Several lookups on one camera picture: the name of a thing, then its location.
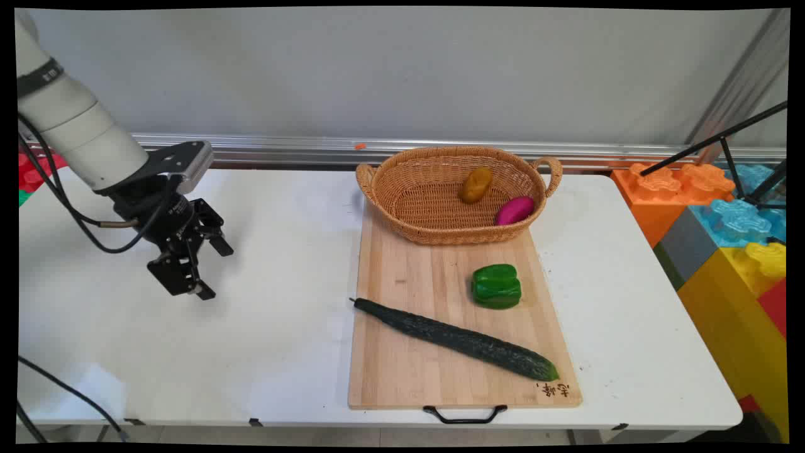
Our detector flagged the blue giant building block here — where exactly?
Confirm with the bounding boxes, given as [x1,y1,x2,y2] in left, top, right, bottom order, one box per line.
[689,165,787,247]

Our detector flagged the red foam block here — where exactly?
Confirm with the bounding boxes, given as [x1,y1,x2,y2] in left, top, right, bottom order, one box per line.
[19,151,68,193]

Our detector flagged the plain black hanging cable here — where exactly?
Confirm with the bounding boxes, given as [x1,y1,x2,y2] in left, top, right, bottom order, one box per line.
[16,401,49,444]

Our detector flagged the red giant building block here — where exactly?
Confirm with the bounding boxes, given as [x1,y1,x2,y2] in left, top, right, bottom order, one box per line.
[758,280,787,337]

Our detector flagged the magenta sweet potato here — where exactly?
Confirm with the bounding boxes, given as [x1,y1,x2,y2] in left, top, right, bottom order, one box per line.
[495,196,536,227]

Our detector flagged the long dark green cucumber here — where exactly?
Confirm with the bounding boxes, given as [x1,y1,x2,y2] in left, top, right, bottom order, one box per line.
[349,297,560,383]

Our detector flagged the aluminium rail along wall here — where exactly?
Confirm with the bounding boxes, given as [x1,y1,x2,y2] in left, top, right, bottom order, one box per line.
[25,132,787,172]

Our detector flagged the orange giant building block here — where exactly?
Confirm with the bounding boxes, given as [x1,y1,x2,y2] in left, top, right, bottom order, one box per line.
[611,162,736,247]

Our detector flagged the green bell pepper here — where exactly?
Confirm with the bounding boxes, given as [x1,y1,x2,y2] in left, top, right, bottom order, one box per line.
[470,264,523,310]

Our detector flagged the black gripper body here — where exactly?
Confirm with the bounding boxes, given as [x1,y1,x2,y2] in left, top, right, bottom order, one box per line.
[110,176,202,254]

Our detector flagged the woven wicker basket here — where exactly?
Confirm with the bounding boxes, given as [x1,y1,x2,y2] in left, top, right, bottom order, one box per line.
[355,146,564,246]

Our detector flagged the wooden cutting board with handle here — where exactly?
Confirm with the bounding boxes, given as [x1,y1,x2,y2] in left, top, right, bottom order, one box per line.
[347,208,583,425]

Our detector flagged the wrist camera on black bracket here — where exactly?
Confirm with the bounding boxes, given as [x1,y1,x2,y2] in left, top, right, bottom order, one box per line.
[129,140,214,194]

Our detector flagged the black tripod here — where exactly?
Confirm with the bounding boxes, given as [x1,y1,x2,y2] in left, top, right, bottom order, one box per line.
[640,101,788,210]

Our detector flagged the yellow-brown potato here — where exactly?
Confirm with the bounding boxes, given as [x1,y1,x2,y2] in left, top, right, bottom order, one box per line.
[459,166,493,204]

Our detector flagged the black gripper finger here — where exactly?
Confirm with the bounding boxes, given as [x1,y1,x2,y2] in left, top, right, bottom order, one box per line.
[147,242,218,301]
[189,198,235,257]

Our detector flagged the grey giant building block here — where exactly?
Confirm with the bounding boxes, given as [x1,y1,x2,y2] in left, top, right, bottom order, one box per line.
[653,206,721,290]

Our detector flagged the yellow giant building block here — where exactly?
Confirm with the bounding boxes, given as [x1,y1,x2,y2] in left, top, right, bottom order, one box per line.
[678,242,788,441]

